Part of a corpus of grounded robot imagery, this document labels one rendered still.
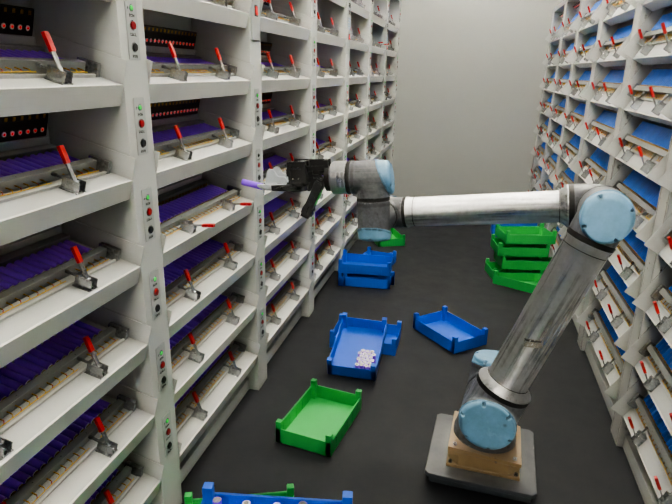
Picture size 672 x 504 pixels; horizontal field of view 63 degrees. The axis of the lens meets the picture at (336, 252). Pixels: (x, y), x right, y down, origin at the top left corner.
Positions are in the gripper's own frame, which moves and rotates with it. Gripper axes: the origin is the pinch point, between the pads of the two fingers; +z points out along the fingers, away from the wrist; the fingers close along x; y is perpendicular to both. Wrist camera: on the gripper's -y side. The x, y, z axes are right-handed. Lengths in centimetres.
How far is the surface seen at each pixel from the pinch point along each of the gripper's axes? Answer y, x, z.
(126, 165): 11.9, 39.7, 15.6
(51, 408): -31, 68, 21
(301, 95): 25, -100, 17
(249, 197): -8.5, -30.8, 17.6
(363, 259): -73, -170, 6
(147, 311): -23.0, 37.7, 17.7
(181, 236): -10.1, 16.3, 18.4
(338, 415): -88, -24, -11
